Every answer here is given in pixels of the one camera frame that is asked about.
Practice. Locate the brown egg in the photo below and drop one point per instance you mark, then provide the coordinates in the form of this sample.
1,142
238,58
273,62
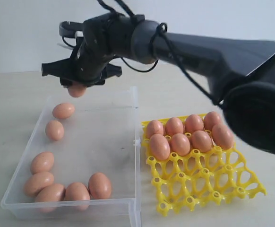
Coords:
193,123
63,110
43,162
174,126
222,136
159,147
37,182
180,144
77,191
211,119
100,186
154,127

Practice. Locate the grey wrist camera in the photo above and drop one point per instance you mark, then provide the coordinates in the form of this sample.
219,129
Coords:
68,29

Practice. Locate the yellow plastic egg tray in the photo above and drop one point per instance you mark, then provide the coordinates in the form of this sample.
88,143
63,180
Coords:
198,178

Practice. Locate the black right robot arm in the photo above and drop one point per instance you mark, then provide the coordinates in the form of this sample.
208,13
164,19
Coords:
240,73

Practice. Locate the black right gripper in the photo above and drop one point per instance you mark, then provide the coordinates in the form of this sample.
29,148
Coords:
81,67

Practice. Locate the brown egg front corner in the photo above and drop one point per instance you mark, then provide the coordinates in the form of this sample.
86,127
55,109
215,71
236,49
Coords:
54,192

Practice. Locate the brown egg tray second row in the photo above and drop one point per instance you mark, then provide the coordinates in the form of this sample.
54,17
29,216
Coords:
201,141

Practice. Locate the clear plastic bin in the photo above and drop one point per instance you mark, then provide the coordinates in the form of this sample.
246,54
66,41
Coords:
103,135

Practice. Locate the brown egg third row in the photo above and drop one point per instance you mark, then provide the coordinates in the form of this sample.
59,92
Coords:
54,130

